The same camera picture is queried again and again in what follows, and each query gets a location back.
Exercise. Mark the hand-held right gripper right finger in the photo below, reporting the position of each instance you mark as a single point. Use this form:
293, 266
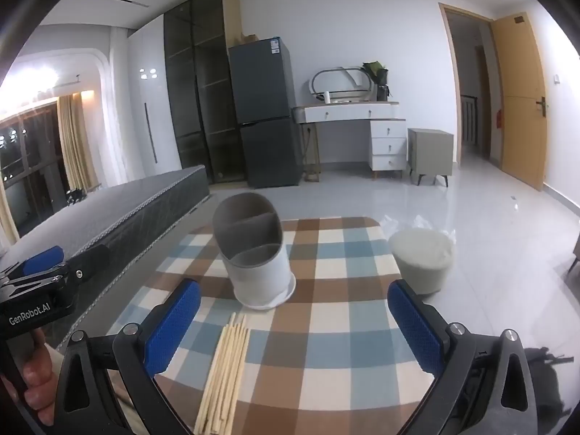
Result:
414, 326

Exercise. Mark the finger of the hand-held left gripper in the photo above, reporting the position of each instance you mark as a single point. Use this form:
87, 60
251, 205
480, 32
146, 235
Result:
43, 259
88, 259

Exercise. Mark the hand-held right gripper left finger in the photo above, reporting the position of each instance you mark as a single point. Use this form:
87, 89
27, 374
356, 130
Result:
174, 326

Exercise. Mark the pile of wooden chopsticks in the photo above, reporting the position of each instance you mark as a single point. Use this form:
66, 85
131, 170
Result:
224, 371

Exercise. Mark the grey white utensil holder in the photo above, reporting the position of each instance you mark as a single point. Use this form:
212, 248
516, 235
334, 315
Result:
263, 276

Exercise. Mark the person's left hand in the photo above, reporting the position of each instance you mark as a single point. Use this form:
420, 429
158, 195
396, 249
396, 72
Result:
40, 371

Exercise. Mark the white round stool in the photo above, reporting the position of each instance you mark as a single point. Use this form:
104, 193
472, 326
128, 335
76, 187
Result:
421, 258

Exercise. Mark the grey quilted bed mattress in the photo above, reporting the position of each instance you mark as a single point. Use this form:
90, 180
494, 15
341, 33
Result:
136, 208

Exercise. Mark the plaid tablecloth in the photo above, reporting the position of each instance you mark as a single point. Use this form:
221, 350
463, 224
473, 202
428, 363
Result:
335, 281

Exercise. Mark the large window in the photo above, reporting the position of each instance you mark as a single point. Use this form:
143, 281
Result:
36, 167

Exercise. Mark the clear plastic bag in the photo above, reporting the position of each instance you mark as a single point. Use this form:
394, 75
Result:
421, 222

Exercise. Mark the beige curtain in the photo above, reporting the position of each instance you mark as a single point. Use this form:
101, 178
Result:
77, 145

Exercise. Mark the black bag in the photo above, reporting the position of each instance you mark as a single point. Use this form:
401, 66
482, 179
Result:
550, 380

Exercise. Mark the white wardrobe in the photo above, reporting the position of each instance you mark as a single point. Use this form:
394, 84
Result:
149, 122

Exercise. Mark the grey nightstand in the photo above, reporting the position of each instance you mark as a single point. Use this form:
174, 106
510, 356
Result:
430, 154

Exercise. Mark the dark glass cabinet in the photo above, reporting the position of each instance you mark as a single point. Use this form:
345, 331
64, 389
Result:
199, 99

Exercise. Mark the dark grey refrigerator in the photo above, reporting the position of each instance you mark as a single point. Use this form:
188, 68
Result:
267, 145

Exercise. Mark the white vanity desk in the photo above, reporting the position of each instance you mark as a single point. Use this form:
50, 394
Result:
344, 113

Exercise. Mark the wooden door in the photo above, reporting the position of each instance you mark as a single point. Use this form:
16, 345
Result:
521, 99

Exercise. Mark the oval vanity mirror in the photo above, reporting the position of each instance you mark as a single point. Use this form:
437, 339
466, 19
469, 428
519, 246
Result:
340, 84

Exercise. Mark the dark potted plant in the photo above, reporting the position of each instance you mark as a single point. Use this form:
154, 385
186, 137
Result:
378, 75

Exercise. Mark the cardboard box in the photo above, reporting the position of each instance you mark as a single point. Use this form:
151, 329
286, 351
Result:
249, 39

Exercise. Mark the wooden door frame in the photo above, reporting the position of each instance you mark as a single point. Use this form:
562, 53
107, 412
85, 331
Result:
448, 77

